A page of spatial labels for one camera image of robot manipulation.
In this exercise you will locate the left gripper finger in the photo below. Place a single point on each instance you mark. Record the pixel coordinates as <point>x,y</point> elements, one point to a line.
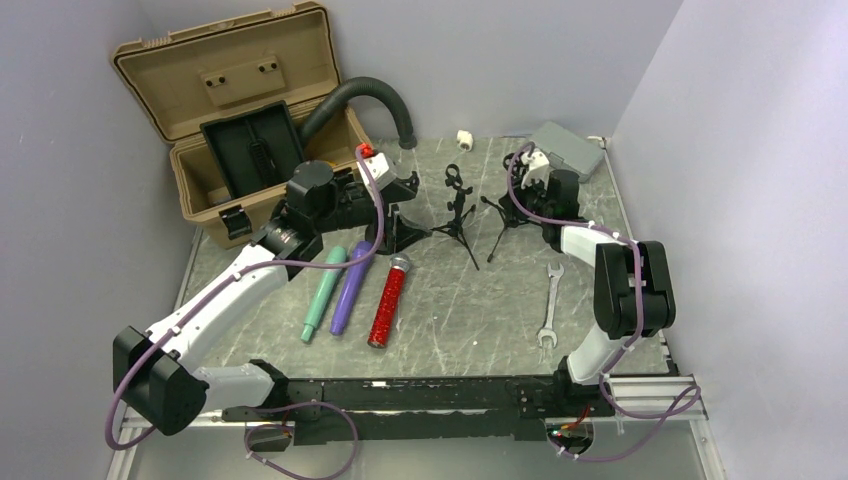
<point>402,232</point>
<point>401,190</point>

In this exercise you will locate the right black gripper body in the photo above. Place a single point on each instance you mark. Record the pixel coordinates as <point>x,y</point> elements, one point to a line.
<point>533,199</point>

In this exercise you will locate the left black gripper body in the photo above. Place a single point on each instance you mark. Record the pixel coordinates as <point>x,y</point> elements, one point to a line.
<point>353,210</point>

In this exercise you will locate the black round-base mic stand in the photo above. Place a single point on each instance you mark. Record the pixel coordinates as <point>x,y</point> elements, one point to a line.
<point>377,234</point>

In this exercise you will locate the red microphone silver grille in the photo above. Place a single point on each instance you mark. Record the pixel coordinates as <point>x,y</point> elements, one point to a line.
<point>400,264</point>

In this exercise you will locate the black tripod shock-mount stand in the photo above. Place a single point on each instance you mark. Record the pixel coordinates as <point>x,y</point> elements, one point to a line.
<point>510,216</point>

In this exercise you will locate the mint green microphone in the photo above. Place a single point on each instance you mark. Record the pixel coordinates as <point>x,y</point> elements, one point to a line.
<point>323,292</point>

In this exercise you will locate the black tripod mic stand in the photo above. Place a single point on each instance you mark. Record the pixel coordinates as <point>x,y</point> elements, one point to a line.
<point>454,228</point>

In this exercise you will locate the purple microphone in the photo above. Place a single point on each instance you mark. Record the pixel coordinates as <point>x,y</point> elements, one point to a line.
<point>351,287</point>

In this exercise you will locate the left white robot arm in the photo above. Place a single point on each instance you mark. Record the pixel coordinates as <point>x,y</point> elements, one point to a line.
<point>158,372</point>

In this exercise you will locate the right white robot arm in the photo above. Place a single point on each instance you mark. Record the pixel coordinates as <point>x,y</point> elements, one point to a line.
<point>633,294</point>

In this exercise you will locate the grey rectangular block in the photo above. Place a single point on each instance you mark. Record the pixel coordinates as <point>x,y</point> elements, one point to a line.
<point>568,151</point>

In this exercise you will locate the small white pipe fitting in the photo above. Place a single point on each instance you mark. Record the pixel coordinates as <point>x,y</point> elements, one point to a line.
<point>464,140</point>

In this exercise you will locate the black tray in case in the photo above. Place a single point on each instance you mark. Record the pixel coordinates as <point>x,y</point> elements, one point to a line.
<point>255,150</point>

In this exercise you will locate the silver open-end wrench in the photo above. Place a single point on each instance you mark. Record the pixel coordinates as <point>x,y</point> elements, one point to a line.
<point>546,332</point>

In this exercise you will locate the tan plastic tool case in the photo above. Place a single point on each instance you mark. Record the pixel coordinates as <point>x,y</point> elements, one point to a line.
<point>221,70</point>

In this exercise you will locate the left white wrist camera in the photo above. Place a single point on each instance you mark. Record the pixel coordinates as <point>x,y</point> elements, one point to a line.
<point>375,168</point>

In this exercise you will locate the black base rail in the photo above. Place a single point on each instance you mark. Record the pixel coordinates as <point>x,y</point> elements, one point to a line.
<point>324,410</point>

